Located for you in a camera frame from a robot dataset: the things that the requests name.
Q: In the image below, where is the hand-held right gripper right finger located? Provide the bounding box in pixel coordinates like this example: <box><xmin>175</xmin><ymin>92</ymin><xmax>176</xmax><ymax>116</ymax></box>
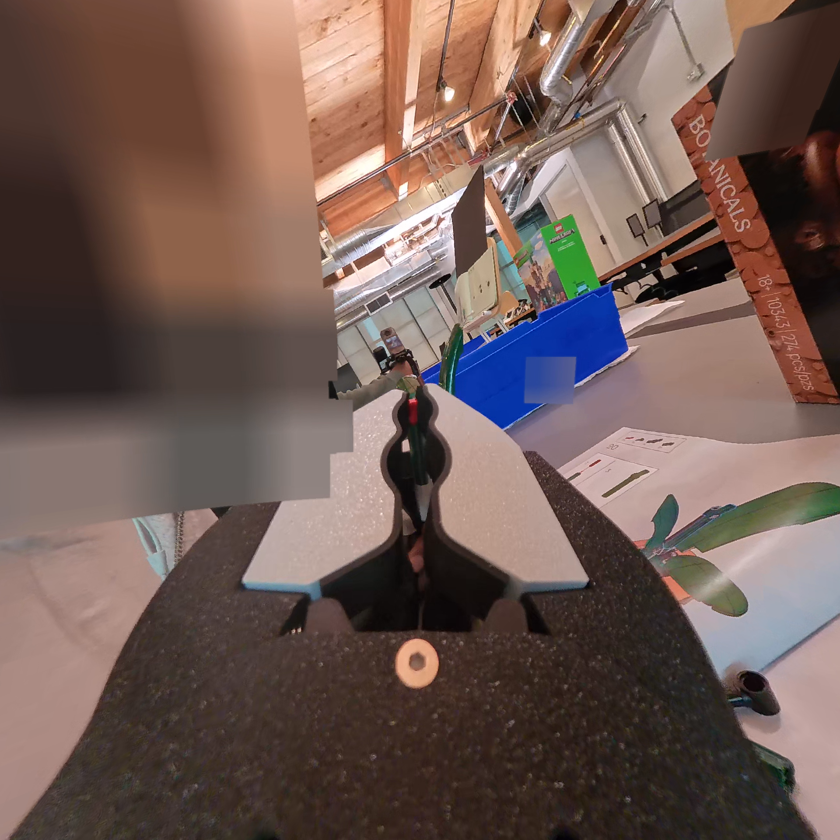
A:
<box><xmin>420</xmin><ymin>384</ymin><xmax>590</xmax><ymax>599</ymax></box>

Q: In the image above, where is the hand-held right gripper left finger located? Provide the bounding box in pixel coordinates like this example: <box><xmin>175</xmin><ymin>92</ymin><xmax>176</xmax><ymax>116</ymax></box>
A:
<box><xmin>241</xmin><ymin>390</ymin><xmax>421</xmax><ymax>601</ymax></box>

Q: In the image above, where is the green toy plant stem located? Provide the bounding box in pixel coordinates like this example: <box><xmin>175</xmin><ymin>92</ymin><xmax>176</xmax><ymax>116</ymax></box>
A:
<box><xmin>400</xmin><ymin>384</ymin><xmax>435</xmax><ymax>526</ymax></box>

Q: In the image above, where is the blue plastic bin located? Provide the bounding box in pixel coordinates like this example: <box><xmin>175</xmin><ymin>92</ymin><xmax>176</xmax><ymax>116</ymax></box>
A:
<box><xmin>420</xmin><ymin>282</ymin><xmax>630</xmax><ymax>431</ymax></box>

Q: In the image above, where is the cream chair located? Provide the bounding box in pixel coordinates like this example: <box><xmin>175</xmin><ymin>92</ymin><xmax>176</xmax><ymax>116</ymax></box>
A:
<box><xmin>455</xmin><ymin>238</ymin><xmax>505</xmax><ymax>329</ymax></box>

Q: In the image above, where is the black flat panel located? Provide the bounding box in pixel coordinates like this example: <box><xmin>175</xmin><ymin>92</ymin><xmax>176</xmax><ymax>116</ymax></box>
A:
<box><xmin>451</xmin><ymin>164</ymin><xmax>492</xmax><ymax>275</ymax></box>

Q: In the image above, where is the green toy set box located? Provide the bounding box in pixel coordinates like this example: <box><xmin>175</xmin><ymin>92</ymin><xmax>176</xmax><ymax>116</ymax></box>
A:
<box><xmin>514</xmin><ymin>214</ymin><xmax>601</xmax><ymax>315</ymax></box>

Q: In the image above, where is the white sheet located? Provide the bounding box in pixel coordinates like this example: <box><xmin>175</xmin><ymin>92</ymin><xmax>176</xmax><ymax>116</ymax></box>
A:
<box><xmin>617</xmin><ymin>299</ymin><xmax>686</xmax><ymax>339</ymax></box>

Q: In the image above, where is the toy instruction booklet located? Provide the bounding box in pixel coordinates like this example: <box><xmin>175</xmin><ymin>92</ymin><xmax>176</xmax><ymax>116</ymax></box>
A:
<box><xmin>558</xmin><ymin>427</ymin><xmax>840</xmax><ymax>677</ymax></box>

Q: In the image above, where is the wooden table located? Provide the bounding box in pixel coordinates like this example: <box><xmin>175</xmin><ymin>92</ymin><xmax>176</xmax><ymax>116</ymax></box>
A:
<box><xmin>598</xmin><ymin>213</ymin><xmax>723</xmax><ymax>283</ymax></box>

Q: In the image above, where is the small black toy connector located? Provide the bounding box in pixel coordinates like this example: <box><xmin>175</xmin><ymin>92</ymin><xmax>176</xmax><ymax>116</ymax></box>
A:
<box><xmin>725</xmin><ymin>669</ymin><xmax>782</xmax><ymax>718</ymax></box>

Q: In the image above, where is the black and brown toy box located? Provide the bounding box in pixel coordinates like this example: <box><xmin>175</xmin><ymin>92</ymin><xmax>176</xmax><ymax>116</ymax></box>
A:
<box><xmin>671</xmin><ymin>85</ymin><xmax>840</xmax><ymax>404</ymax></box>

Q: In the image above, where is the mint green cord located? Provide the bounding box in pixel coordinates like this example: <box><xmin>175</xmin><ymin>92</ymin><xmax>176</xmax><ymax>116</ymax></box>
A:
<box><xmin>131</xmin><ymin>515</ymin><xmax>173</xmax><ymax>581</ymax></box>

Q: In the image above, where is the silver air duct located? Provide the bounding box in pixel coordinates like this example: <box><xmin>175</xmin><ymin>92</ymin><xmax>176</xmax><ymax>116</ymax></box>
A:
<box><xmin>489</xmin><ymin>97</ymin><xmax>647</xmax><ymax>191</ymax></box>
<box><xmin>539</xmin><ymin>12</ymin><xmax>599</xmax><ymax>102</ymax></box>

